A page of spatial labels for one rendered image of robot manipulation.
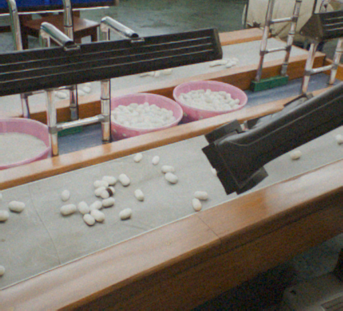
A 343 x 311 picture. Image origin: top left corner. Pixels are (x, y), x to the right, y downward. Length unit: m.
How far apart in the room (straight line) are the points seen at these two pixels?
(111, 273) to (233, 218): 0.31
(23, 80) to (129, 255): 0.40
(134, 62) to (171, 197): 0.35
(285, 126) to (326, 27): 0.84
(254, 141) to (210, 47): 0.54
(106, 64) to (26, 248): 0.42
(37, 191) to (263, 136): 0.69
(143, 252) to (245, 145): 0.40
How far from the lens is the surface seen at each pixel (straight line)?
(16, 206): 1.07
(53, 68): 0.92
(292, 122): 0.58
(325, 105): 0.57
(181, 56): 1.05
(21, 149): 1.31
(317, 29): 1.37
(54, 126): 1.18
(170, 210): 1.06
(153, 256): 0.91
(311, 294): 1.32
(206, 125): 1.39
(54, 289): 0.86
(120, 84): 1.71
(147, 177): 1.16
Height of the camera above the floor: 1.41
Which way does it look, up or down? 30 degrees down
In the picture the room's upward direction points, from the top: 4 degrees clockwise
